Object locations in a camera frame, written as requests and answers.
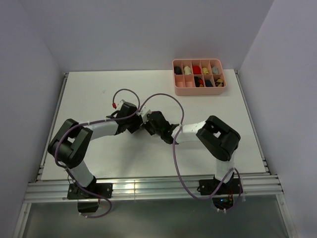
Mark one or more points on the black red rolled sock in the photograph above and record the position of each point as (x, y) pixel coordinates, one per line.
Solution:
(198, 81)

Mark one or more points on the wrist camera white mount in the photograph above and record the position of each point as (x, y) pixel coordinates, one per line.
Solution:
(118, 105)
(143, 114)

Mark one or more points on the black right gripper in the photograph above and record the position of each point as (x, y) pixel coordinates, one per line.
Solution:
(146, 126)

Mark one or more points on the yellow rolled sock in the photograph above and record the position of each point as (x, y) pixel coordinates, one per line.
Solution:
(205, 71)

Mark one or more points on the pink compartment organizer box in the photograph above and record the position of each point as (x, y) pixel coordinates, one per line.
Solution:
(184, 85)

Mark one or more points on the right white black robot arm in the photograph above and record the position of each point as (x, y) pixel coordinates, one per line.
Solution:
(218, 137)

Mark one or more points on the aluminium table edge rail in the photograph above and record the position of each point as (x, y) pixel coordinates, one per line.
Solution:
(42, 164)

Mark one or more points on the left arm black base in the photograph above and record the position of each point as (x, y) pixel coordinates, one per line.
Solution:
(88, 201)

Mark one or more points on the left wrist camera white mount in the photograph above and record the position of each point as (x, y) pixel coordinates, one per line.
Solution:
(118, 105)

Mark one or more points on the grey pink rolled sock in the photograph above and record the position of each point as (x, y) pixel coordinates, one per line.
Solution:
(215, 70)

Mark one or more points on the black yellow patterned sock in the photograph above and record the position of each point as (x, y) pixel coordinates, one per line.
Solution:
(219, 82)

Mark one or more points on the front aluminium frame rail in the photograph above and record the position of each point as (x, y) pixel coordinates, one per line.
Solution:
(146, 188)

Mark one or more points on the dark navy rolled sock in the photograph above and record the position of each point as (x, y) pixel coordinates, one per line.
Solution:
(208, 83)

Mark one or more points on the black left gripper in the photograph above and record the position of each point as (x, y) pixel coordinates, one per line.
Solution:
(136, 126)

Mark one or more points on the right aluminium side rail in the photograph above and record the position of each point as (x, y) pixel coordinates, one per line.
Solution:
(252, 123)

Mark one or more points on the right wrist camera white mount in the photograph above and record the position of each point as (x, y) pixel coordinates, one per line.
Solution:
(143, 114)

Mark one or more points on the cream rolled sock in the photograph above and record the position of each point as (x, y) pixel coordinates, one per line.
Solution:
(187, 70)

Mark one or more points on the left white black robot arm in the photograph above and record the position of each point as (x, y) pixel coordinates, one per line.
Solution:
(70, 144)

